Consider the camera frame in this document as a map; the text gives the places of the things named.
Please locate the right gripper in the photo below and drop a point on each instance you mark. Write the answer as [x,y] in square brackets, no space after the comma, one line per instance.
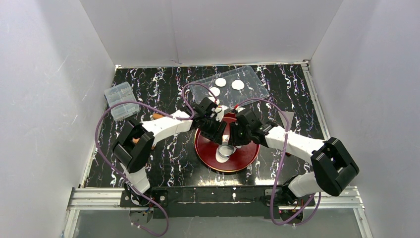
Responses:
[238,135]

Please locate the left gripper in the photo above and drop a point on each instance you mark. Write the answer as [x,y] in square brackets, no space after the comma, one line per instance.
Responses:
[213,132]

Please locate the round red tray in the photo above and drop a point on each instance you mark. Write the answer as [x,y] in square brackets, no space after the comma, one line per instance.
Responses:
[206,150]

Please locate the clear plastic tray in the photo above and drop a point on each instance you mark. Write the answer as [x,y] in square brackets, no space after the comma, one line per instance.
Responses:
[253,90]

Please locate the wooden dough roller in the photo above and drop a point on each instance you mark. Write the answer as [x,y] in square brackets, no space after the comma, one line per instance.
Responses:
[152,117]

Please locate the white dough ball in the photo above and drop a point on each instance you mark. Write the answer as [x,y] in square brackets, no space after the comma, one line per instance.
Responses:
[224,152]

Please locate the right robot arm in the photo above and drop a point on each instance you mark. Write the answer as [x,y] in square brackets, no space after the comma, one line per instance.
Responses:
[333,166]

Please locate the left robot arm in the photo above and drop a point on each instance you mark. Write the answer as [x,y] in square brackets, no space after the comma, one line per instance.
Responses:
[134,144]

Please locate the flat white dumpling wrapper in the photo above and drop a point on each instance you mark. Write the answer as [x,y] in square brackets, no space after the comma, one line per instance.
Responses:
[220,82]
[237,84]
[214,91]

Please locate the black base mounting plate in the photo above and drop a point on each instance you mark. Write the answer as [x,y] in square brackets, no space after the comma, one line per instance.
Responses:
[203,201]

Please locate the clear compartment screw box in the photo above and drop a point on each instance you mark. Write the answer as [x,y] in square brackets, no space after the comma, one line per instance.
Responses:
[121,93]

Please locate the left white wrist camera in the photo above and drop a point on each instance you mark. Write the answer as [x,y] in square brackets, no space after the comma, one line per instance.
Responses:
[220,112]

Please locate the aluminium frame rail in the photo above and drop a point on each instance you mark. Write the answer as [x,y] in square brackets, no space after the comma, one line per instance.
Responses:
[95,199]

